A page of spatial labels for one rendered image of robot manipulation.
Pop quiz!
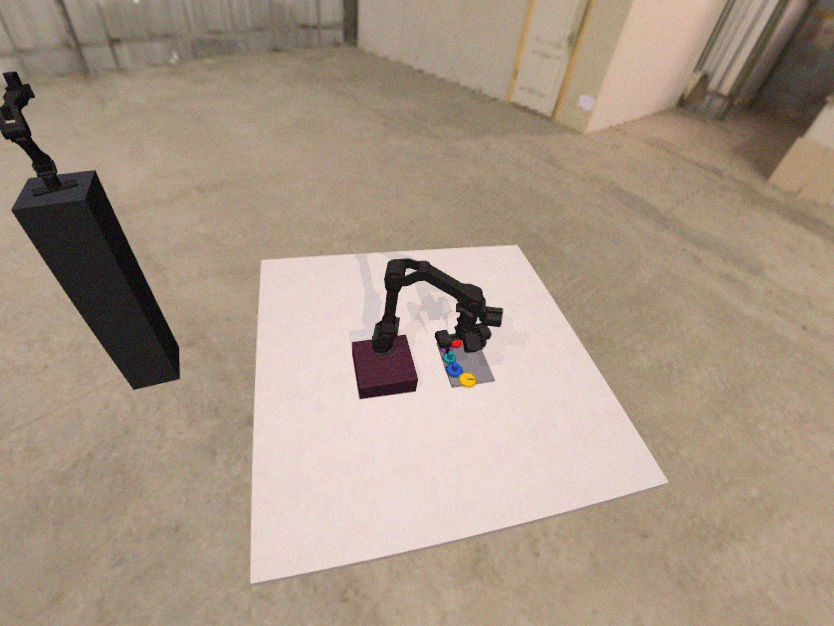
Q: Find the yellow gear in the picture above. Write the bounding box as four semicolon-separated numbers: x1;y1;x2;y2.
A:
458;373;476;389

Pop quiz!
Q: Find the blue gear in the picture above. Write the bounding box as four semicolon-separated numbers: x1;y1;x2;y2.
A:
445;362;463;378

